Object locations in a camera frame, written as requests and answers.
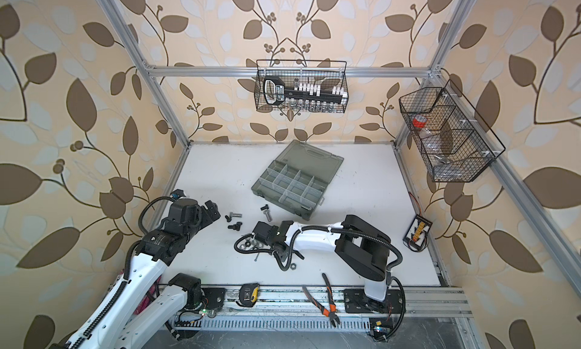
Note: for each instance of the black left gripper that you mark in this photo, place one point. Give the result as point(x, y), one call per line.
point(202, 211)

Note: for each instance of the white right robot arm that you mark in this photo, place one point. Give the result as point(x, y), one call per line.
point(363, 248)

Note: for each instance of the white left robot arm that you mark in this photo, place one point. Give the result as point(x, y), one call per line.
point(115, 323)

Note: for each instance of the grey plastic organizer box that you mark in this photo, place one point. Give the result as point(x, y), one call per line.
point(297, 179)

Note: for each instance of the yellow black tape measure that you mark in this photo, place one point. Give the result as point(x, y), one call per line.
point(248, 295)

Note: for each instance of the yellow black multimeter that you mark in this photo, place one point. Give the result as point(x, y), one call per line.
point(416, 238)

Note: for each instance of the red capped bottle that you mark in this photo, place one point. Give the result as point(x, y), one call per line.
point(419, 122)

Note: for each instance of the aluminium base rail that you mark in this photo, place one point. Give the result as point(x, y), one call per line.
point(292, 308)

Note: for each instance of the socket set on rail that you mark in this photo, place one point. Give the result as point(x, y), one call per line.
point(276, 92)

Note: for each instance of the black wire basket back wall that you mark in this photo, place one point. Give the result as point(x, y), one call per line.
point(326, 72)

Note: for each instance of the black wire basket wall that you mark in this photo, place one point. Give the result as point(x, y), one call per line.
point(457, 144)
point(326, 72)

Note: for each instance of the black wire basket right wall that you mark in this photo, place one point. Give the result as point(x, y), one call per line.
point(457, 144)

